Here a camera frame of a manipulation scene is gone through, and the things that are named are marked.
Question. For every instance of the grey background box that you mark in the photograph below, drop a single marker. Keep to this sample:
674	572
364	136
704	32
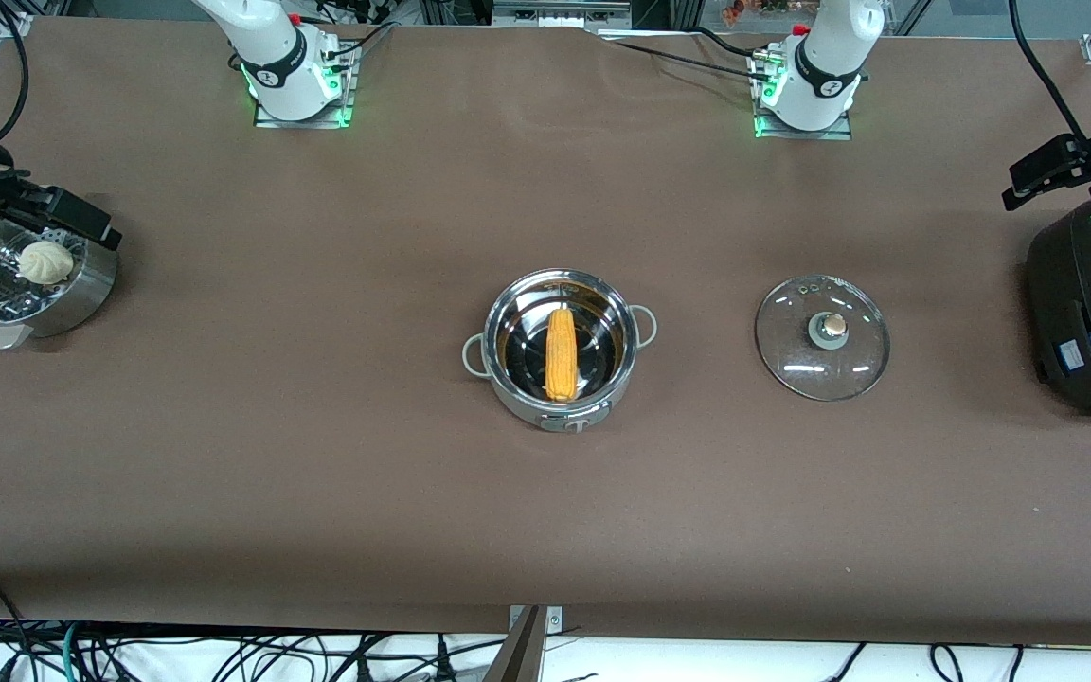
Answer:
555	14

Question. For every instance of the beige steamed bun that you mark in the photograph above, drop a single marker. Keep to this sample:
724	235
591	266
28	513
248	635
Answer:
45	263

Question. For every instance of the yellow corn cob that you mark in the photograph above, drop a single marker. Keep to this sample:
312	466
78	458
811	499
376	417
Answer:
561	355

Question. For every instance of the aluminium frame rail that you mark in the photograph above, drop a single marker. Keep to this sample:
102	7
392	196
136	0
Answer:
6	28

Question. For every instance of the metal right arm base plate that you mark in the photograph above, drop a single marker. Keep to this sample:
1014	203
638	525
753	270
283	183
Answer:
266	120

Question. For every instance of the orange background clutter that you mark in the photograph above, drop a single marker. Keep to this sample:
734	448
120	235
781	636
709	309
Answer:
735	9

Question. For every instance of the brown table cover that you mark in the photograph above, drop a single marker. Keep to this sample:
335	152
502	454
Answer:
792	493

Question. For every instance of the steel steamer bowl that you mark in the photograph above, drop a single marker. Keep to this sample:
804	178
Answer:
81	294

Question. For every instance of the silver table edge bracket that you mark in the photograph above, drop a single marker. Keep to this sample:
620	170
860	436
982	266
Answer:
555	620

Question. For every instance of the dark metal bar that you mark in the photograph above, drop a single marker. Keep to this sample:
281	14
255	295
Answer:
517	658

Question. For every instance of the glass pot lid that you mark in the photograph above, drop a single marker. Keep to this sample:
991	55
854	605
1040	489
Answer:
792	350

